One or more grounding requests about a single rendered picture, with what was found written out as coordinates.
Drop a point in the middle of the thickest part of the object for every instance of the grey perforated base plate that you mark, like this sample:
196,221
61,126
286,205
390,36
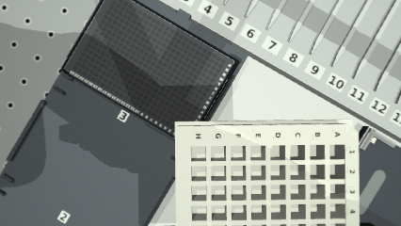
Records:
35,39

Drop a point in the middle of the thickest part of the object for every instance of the white well plate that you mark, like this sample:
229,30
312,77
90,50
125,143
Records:
222,158

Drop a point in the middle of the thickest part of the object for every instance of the black well plate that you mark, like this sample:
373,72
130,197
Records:
149,65

